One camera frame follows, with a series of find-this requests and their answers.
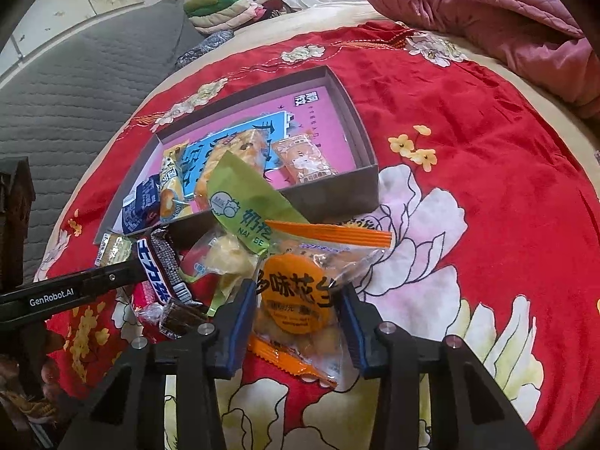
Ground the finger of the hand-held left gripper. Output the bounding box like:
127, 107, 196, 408
0, 255, 162, 324

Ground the green snack packet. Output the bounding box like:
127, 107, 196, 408
180, 150, 310, 317

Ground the black chocolate bar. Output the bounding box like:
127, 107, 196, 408
136, 227, 194, 305

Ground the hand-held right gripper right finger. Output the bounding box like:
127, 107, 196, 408
338, 283, 537, 450

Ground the orange peanut packet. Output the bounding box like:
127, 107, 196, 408
247, 220, 392, 387

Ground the red floral blanket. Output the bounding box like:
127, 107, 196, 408
35, 21, 600, 450

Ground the yellow cake packet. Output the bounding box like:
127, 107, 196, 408
158, 143, 193, 225

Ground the blue cookie packet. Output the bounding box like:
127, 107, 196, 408
122, 173, 162, 235

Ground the clear packet of yellow puffs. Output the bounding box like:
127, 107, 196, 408
194, 131, 267, 212

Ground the pink book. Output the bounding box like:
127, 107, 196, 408
183, 89, 362, 183

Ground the grey cardboard box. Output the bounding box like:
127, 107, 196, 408
94, 66, 380, 247

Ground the grey quilted headboard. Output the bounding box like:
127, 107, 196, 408
0, 0, 207, 287

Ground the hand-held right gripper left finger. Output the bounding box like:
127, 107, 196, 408
58, 281, 258, 450

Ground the small brown wrapped candy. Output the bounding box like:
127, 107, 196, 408
141, 297, 209, 341

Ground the beige bear print cake packet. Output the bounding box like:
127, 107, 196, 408
272, 133, 339, 187

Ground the red candy packet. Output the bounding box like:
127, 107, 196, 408
131, 281, 162, 324

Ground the pink quilt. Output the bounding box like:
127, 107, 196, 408
360, 0, 600, 120

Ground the silver foil candy packet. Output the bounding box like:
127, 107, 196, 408
96, 232, 133, 268

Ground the pile of folded clothes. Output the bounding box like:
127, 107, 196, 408
183, 0, 294, 36

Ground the blue patterned pillow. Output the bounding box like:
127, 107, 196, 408
174, 30, 235, 69

